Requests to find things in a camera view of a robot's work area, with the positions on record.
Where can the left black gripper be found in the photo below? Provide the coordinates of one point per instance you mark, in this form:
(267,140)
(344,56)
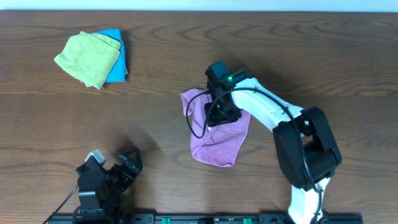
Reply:
(121,170)

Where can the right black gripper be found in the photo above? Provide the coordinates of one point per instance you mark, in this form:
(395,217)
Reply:
(215,121)

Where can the purple cloth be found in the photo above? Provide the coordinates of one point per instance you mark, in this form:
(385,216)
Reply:
(220,144)

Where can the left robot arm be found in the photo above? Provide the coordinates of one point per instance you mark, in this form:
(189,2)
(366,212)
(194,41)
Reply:
(101,191)

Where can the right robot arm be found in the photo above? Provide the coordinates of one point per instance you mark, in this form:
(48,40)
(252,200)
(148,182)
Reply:
(306,147)

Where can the blue folded cloth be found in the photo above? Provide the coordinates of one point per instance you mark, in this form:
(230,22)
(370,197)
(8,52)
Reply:
(119,70)

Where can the green folded cloth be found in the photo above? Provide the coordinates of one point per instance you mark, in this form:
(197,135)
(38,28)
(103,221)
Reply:
(89,57)

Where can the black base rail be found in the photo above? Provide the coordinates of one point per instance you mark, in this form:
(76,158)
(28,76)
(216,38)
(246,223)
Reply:
(148,218)

